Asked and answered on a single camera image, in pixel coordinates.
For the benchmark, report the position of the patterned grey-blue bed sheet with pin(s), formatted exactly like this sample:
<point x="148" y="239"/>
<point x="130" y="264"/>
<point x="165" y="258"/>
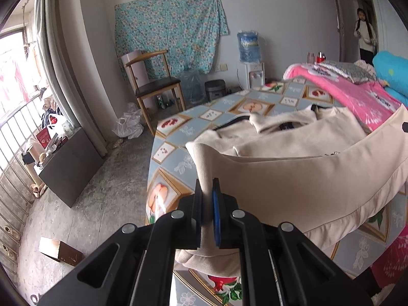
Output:
<point x="204" y="114"/>

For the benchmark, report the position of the grey bin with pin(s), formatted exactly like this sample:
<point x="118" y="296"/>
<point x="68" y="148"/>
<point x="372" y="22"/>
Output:
<point x="215" y="92"/>

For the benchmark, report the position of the white water dispenser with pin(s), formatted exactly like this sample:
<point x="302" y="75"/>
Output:
<point x="255" y="76"/>

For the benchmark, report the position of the metal window railing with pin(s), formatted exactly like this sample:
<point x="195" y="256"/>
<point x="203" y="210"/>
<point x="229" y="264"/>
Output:
<point x="12" y="127"/>

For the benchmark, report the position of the white plastic bag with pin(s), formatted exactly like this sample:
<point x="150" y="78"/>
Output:
<point x="60" y="126"/>

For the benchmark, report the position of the red container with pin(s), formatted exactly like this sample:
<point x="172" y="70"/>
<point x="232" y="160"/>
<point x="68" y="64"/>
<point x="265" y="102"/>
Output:
<point x="321" y="58"/>

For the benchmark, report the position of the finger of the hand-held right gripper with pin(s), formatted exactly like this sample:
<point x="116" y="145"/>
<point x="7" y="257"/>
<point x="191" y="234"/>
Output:
<point x="405" y="127"/>

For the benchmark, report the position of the dark cabinet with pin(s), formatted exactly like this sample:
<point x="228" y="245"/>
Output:
<point x="73" y="169"/>

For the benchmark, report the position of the blue water bottle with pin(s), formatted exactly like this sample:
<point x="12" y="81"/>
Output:
<point x="248" y="47"/>

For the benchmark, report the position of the cream zip jacket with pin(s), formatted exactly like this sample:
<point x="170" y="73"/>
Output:
<point x="287" y="178"/>

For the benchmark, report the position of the blue quilt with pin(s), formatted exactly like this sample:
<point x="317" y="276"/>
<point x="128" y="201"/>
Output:
<point x="392" y="70"/>

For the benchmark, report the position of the clear empty water jug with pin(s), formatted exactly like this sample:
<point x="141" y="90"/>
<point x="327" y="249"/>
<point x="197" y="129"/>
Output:
<point x="191" y="86"/>

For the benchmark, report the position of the pink hanging clothes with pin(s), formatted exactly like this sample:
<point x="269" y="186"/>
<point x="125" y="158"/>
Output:
<point x="19" y="83"/>

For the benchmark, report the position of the pink floral blanket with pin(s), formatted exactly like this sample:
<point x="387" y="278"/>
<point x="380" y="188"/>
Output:
<point x="360" y="98"/>

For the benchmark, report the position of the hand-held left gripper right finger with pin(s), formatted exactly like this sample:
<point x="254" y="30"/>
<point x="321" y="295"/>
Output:
<point x="217" y="216"/>

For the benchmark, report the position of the grey sequined pillow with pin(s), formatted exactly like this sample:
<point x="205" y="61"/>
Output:
<point x="347" y="70"/>

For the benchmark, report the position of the teal floral wall cloth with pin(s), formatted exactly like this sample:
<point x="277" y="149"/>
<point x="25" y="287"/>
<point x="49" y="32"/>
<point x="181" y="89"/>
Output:
<point x="172" y="25"/>

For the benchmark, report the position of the white door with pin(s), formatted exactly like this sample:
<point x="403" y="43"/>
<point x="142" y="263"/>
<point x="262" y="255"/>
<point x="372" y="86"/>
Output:
<point x="346" y="16"/>

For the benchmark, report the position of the green can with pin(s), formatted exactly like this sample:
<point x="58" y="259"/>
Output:
<point x="159" y="102"/>

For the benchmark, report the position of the red box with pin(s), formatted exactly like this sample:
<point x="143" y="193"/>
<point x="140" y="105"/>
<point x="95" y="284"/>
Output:
<point x="44" y="138"/>

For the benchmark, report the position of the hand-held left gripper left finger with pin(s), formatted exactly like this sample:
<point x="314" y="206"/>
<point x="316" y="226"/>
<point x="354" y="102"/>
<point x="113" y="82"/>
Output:
<point x="196" y="216"/>

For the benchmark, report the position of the crumpled white plastic bags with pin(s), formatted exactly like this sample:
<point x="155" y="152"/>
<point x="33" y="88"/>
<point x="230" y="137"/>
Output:
<point x="129" y="126"/>

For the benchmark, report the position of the glass jar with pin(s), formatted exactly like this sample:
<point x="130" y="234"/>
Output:
<point x="311" y="58"/>

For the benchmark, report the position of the wall socket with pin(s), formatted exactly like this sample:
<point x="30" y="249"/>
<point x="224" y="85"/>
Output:
<point x="221" y="68"/>

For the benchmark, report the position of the wooden chair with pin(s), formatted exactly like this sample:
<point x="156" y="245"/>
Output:
<point x="157" y="87"/>

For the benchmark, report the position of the cardboard box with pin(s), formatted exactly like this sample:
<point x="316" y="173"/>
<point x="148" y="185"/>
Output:
<point x="63" y="251"/>

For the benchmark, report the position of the grey curtain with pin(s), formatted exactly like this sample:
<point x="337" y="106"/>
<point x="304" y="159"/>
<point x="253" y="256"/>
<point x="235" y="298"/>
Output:
<point x="63" y="54"/>

